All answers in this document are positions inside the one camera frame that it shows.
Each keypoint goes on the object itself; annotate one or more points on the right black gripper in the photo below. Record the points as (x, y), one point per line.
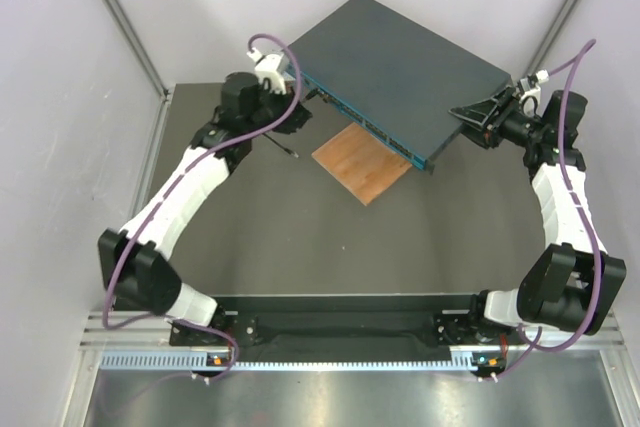
(487, 135)

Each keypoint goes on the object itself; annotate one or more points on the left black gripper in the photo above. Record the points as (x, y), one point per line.
(296, 118)

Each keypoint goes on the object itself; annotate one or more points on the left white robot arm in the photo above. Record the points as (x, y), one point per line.
(135, 259)

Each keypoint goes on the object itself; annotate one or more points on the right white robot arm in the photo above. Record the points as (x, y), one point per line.
(574, 282)

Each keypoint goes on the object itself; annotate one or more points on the wooden board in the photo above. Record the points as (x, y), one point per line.
(361, 163)

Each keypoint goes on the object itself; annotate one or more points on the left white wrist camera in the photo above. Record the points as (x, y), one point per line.
(269, 70)

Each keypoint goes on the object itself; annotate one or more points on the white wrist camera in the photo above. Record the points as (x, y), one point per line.
(269, 70)
(530, 85)

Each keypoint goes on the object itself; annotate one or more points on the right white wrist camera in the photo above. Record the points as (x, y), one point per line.
(530, 85)

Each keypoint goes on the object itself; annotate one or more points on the blue network switch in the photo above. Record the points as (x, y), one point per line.
(395, 78)

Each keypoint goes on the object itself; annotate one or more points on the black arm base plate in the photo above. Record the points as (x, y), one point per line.
(390, 327)

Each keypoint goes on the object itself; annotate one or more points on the slotted cable duct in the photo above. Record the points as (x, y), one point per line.
(203, 361)

